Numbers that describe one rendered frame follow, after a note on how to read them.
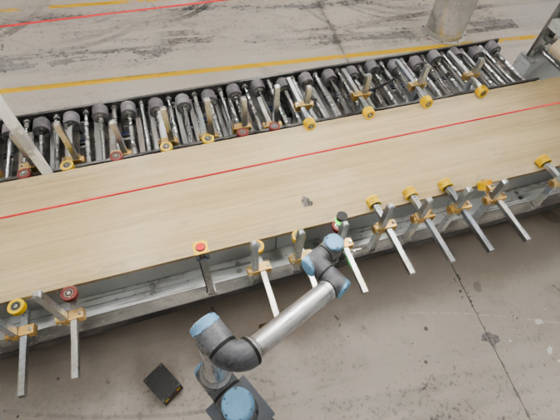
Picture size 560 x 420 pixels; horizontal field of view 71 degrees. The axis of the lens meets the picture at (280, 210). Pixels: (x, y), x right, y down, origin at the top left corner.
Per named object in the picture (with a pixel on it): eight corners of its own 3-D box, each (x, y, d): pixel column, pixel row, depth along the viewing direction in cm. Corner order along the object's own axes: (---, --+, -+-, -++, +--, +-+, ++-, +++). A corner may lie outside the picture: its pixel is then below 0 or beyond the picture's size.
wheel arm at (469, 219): (492, 252, 223) (495, 248, 220) (487, 253, 222) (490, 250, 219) (447, 184, 249) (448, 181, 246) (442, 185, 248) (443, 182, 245)
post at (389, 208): (373, 250, 247) (396, 207, 207) (368, 251, 246) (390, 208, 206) (372, 245, 249) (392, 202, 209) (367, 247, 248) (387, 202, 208)
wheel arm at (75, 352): (81, 378, 188) (77, 376, 185) (73, 380, 187) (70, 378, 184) (78, 295, 211) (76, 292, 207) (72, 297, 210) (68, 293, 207)
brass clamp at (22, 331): (37, 336, 201) (32, 333, 197) (8, 343, 199) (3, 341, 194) (37, 324, 205) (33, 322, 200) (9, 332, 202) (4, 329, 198)
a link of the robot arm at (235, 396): (237, 434, 187) (234, 431, 173) (215, 404, 194) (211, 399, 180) (261, 411, 193) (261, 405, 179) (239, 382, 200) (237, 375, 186)
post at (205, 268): (216, 292, 226) (207, 257, 189) (207, 295, 225) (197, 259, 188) (214, 286, 229) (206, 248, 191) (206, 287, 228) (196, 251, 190)
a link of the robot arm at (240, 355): (233, 381, 130) (357, 279, 169) (211, 352, 135) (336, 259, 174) (229, 392, 138) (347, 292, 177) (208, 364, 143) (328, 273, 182)
